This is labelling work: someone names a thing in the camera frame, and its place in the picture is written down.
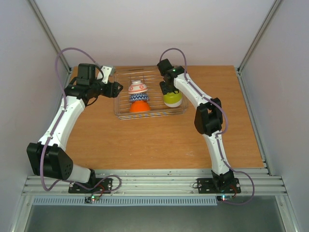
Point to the right controller board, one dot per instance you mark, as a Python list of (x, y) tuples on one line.
[(224, 198)]

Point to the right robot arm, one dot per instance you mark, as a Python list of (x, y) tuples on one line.
[(208, 119)]

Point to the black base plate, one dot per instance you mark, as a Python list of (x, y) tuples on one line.
[(206, 186), (101, 184)]

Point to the blue patterned bowl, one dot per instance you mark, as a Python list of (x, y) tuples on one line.
[(139, 97)]

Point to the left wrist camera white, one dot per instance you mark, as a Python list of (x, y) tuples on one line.
[(105, 72)]

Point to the grey slotted cable duct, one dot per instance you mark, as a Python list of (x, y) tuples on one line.
[(127, 201)]

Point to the controller board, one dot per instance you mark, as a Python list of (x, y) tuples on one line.
[(224, 198), (91, 199)]

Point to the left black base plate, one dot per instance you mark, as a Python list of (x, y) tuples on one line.
[(101, 184)]

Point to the white bowl orange outside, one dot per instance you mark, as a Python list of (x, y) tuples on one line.
[(139, 106)]

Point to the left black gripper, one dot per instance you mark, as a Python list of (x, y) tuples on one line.
[(113, 91)]

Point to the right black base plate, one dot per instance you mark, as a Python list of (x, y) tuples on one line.
[(206, 186)]

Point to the yellow bowl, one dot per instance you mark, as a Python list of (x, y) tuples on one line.
[(172, 99)]

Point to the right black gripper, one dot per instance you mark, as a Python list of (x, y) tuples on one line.
[(165, 87)]

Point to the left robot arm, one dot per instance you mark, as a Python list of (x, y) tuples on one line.
[(48, 157)]

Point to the wire dish rack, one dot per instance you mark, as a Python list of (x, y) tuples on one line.
[(151, 77)]

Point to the red patterned bowl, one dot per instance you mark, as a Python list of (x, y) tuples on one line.
[(137, 86)]

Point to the left controller board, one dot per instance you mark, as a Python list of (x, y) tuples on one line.
[(91, 199)]

